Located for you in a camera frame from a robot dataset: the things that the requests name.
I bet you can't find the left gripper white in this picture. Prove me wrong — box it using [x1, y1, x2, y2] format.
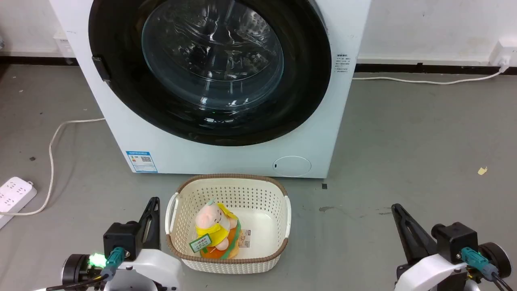
[62, 197, 185, 291]

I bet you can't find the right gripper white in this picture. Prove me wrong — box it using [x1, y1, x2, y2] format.
[391, 203, 512, 291]

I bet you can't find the white front-load washing machine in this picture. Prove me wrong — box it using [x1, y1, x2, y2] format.
[49, 0, 371, 179]

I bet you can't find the round black glass washer door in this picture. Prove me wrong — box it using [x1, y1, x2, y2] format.
[88, 0, 332, 147]

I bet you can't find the green doll hang tag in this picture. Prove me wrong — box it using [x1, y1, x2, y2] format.
[190, 233, 213, 254]

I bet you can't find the plush doll in yellow coat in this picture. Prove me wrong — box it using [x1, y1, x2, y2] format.
[190, 199, 242, 259]

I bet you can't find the blue energy label sticker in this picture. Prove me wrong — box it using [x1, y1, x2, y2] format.
[126, 151, 158, 173]

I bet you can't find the white woven laundry basket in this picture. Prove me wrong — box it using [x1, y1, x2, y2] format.
[165, 174, 292, 275]

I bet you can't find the white power strip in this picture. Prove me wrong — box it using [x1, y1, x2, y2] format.
[0, 177, 38, 230]

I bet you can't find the round white filter cover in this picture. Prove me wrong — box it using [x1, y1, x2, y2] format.
[273, 156, 312, 177]

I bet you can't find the small printed text sticker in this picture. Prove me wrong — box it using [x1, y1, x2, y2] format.
[334, 53, 351, 74]

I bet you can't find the left gripper cable teal plug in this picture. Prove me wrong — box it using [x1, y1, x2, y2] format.
[46, 247, 126, 291]

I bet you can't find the gripper cable teal plug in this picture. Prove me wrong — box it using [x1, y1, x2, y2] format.
[46, 247, 126, 291]
[460, 247, 517, 291]

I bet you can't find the right gripper cable teal plug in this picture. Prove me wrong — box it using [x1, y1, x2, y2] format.
[460, 247, 517, 291]

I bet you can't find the white power strip cable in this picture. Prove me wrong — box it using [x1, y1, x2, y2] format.
[0, 117, 106, 217]

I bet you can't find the white cable and wall socket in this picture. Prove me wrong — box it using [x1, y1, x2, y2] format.
[352, 67, 508, 86]

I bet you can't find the black door handle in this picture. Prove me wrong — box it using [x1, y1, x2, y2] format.
[92, 56, 112, 84]

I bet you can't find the white wall socket with plug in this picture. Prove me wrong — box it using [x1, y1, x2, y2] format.
[490, 38, 517, 67]

